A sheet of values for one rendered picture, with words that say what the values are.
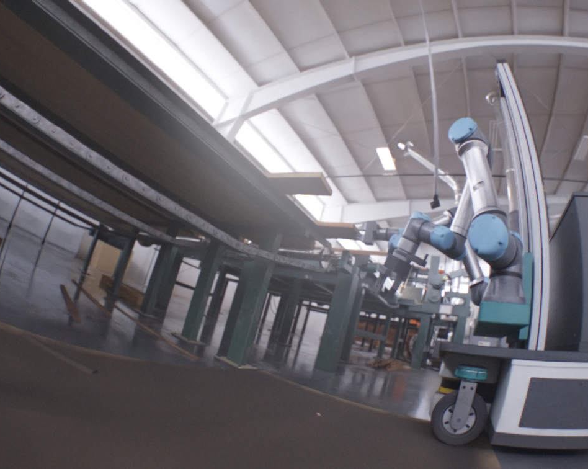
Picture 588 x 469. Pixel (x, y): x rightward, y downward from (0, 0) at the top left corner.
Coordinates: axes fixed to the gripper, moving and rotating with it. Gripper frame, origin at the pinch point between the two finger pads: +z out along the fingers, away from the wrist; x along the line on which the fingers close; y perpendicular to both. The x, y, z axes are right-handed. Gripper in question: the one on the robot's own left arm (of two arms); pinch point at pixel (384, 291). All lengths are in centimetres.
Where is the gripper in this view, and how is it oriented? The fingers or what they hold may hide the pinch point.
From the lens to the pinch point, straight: 104.4
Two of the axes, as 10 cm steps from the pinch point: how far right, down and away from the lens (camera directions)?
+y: -5.8, -3.6, 7.3
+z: -4.4, 8.9, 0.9
